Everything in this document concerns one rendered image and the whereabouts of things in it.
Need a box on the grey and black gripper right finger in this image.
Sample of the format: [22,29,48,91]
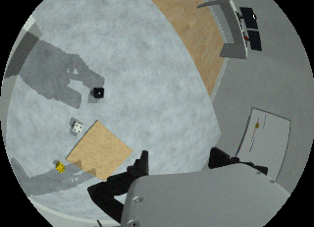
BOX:
[208,147,268,175]

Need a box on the yellow die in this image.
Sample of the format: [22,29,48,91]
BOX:
[56,161,65,173]

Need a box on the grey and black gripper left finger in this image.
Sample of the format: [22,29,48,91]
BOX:
[87,150,149,223]

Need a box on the tan square mat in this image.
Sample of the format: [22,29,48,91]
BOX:
[66,120,133,181]

